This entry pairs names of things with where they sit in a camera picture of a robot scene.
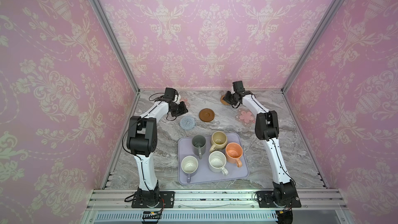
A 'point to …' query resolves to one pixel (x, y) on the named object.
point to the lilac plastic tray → (227, 163)
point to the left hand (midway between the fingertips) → (187, 110)
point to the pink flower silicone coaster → (245, 117)
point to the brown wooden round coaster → (207, 115)
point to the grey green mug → (199, 142)
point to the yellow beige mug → (219, 140)
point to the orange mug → (233, 152)
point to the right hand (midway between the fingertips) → (224, 97)
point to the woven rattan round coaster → (223, 101)
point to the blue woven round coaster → (187, 123)
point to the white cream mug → (217, 161)
